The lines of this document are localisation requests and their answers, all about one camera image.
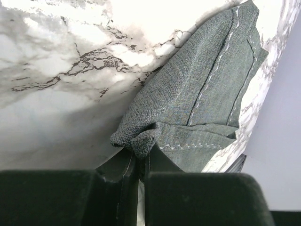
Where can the grey cloth napkin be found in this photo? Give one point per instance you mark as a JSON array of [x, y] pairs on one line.
[[190, 109]]

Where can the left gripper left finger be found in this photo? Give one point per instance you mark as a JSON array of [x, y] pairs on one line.
[[105, 196]]

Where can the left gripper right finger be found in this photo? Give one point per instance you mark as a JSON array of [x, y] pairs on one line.
[[176, 198]]

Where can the aluminium frame rail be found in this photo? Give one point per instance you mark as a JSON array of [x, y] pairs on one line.
[[237, 165]]

